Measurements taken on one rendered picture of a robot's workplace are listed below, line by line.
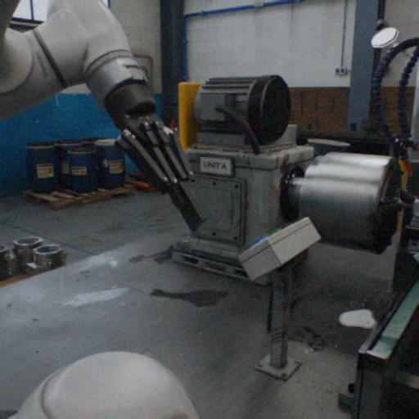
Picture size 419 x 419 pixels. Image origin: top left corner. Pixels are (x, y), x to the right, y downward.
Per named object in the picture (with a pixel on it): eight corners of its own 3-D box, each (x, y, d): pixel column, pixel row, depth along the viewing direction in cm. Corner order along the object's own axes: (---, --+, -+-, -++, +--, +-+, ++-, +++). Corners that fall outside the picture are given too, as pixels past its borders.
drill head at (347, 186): (290, 222, 143) (294, 144, 137) (411, 243, 123) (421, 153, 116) (251, 242, 123) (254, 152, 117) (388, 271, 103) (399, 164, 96)
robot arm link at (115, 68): (144, 52, 73) (161, 81, 72) (115, 87, 79) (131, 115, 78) (102, 48, 66) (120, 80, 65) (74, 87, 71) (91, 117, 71)
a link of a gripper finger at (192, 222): (182, 181, 68) (179, 182, 68) (205, 220, 67) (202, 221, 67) (171, 191, 70) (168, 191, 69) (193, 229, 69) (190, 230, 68)
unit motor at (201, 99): (207, 201, 157) (207, 78, 147) (292, 216, 139) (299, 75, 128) (158, 218, 137) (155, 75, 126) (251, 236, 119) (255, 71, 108)
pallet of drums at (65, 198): (101, 186, 657) (99, 136, 638) (135, 195, 604) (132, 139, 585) (23, 200, 572) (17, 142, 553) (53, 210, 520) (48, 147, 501)
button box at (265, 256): (294, 254, 89) (280, 231, 89) (322, 238, 84) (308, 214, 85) (250, 282, 75) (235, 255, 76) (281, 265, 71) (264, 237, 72)
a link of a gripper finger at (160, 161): (148, 120, 69) (141, 120, 68) (182, 181, 67) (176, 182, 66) (134, 135, 71) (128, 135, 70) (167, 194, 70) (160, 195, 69)
